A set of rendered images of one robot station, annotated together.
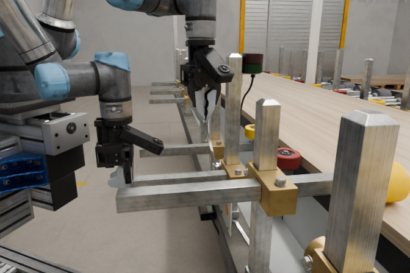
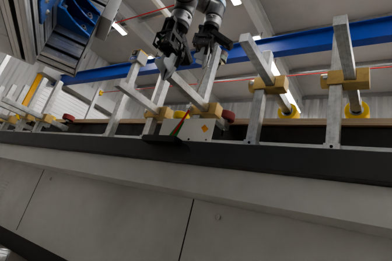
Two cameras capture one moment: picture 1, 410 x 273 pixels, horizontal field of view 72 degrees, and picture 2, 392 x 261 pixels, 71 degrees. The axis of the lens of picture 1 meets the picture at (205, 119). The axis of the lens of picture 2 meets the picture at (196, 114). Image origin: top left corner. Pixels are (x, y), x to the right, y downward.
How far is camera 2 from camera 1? 1.02 m
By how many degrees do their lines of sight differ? 56
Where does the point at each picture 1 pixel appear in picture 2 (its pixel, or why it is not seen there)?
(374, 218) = not seen: hidden behind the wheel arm
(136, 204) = (252, 43)
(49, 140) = (114, 8)
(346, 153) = not seen: hidden behind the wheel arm
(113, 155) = (177, 42)
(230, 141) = (207, 90)
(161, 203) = (257, 52)
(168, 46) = not seen: outside the picture
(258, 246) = (259, 119)
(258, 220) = (262, 103)
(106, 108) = (185, 13)
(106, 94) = (189, 7)
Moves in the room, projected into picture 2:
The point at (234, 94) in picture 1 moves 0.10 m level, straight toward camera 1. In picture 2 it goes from (215, 64) to (233, 58)
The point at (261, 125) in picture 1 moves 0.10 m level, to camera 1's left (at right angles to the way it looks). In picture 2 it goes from (269, 57) to (256, 42)
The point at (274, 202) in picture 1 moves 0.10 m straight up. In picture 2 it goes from (285, 81) to (289, 58)
